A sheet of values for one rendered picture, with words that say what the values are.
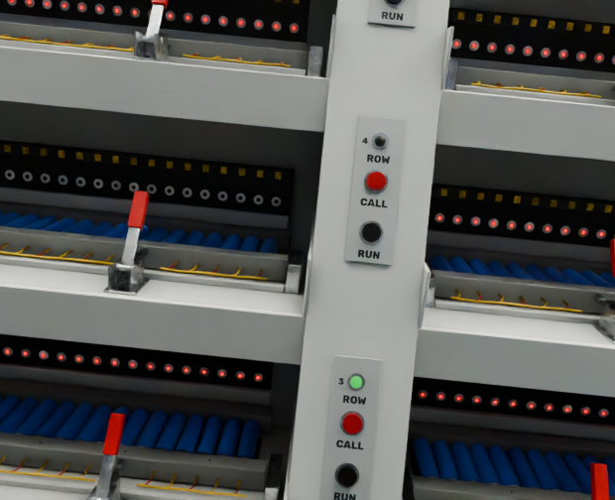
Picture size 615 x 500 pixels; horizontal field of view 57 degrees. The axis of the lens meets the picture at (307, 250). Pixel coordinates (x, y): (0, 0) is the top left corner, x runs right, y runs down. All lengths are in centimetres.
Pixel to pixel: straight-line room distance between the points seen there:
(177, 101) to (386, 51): 18
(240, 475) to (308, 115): 34
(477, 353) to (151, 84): 36
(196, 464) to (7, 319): 22
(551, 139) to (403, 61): 14
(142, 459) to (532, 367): 36
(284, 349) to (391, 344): 9
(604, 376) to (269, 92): 37
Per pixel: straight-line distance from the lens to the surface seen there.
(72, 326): 52
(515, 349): 51
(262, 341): 48
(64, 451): 61
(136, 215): 52
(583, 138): 54
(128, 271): 51
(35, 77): 56
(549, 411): 72
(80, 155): 69
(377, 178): 47
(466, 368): 51
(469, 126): 51
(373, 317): 48
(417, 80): 50
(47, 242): 59
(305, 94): 50
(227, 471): 58
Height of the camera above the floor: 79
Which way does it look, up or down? 1 degrees up
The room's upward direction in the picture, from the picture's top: 6 degrees clockwise
